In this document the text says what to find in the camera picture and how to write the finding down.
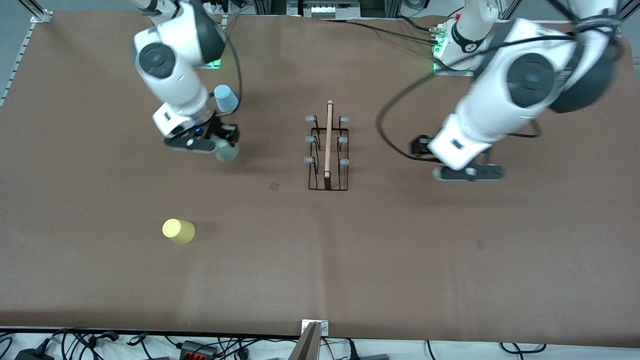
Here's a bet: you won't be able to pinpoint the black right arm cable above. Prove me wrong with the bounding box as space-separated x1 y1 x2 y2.
220 27 245 114

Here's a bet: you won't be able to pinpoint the black cable clamp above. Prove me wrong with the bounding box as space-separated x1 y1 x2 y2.
87 330 120 347

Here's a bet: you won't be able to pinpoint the black power adapter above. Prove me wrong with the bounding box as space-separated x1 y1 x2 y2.
15 347 56 360

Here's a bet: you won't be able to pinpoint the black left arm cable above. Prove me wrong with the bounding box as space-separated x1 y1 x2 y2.
375 20 623 162

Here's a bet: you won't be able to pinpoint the black connector box orange levers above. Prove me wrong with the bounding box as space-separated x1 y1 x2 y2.
180 340 219 359

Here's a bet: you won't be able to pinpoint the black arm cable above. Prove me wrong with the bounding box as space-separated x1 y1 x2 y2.
375 20 623 162
220 27 245 114

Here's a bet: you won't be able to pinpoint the black cable loop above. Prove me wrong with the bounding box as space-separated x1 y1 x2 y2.
500 342 547 354

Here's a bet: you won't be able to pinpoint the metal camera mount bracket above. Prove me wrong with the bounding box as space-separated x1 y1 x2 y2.
287 320 330 360

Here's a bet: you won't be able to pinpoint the grey control box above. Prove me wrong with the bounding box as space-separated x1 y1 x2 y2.
287 0 362 19

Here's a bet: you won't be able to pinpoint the yellow plastic cup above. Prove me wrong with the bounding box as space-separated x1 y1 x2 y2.
162 218 196 245

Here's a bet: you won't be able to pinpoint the black wire cup holder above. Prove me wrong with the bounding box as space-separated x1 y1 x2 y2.
304 99 351 192

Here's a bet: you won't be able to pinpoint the perforated aluminium side rail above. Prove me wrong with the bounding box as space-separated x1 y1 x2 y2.
0 22 39 108

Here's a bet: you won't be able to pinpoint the pale green plastic cup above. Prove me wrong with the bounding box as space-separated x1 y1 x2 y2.
215 141 240 163

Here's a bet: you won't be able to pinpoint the aluminium corner profile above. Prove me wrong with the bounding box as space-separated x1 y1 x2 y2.
17 0 53 24

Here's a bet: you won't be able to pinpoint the light blue plastic cup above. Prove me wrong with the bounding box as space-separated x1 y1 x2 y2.
214 84 239 114

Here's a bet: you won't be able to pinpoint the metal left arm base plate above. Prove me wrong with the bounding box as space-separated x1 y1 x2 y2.
433 58 477 77

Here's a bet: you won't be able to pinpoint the brown table mat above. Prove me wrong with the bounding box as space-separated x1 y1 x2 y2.
0 11 640 348

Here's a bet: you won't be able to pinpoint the black braided base cable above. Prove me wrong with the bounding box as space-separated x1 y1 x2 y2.
320 16 445 47

